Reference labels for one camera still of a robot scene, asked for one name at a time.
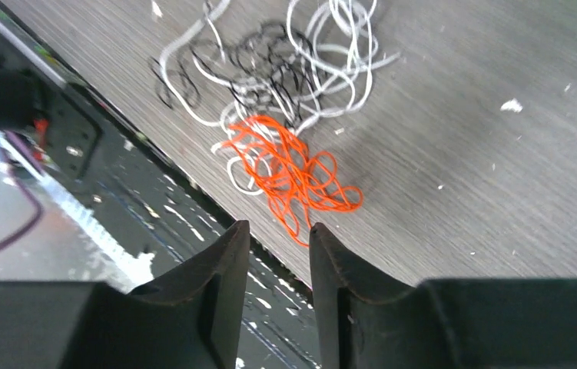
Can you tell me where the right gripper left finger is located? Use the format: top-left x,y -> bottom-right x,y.
0,221 -> 250,368

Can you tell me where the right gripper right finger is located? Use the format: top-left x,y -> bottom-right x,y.
310,223 -> 577,368

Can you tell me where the orange cable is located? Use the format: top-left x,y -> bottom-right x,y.
221,114 -> 364,248

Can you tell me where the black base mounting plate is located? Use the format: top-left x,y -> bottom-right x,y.
0,25 -> 320,369

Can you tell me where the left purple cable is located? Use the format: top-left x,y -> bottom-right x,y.
0,129 -> 46,271

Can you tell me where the white tangled cable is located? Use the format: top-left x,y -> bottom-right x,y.
158,0 -> 401,197

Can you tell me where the black tangled cable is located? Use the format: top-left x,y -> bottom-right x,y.
148,18 -> 330,128

